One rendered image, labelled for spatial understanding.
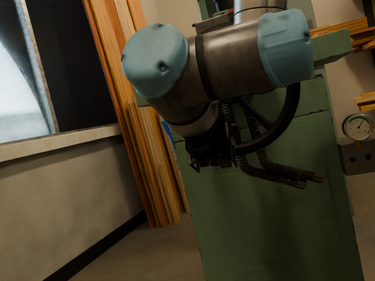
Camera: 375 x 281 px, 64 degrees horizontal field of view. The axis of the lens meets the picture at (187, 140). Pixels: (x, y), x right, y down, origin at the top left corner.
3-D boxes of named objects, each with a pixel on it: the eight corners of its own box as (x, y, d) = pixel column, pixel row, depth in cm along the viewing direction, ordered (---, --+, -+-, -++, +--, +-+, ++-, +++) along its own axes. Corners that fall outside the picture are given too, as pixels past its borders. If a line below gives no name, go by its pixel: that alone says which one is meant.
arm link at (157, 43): (191, 68, 28) (110, 88, 30) (220, 119, 37) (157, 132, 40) (187, 5, 31) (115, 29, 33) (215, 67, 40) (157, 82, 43)
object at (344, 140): (347, 177, 75) (341, 145, 74) (336, 166, 87) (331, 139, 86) (385, 170, 73) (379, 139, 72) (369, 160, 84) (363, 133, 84)
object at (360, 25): (175, 83, 103) (172, 71, 103) (177, 83, 105) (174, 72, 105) (369, 30, 86) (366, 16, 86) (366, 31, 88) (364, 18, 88)
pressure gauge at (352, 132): (348, 150, 72) (341, 117, 71) (344, 148, 75) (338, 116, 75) (377, 145, 70) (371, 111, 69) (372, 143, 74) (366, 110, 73)
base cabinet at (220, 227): (222, 362, 95) (170, 144, 90) (240, 265, 150) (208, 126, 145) (383, 363, 82) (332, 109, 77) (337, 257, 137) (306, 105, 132)
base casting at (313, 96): (172, 143, 90) (164, 114, 89) (208, 126, 145) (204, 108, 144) (332, 109, 77) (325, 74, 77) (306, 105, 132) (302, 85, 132)
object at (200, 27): (196, 39, 76) (191, 17, 75) (205, 47, 86) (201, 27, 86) (248, 23, 72) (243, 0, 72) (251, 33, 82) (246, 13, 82)
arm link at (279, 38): (296, 21, 37) (211, 44, 41) (305, -10, 27) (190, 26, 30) (307, 83, 38) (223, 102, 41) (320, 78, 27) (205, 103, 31)
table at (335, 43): (121, 108, 82) (116, 87, 82) (160, 106, 112) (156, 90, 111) (366, 44, 65) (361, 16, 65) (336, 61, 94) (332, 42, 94)
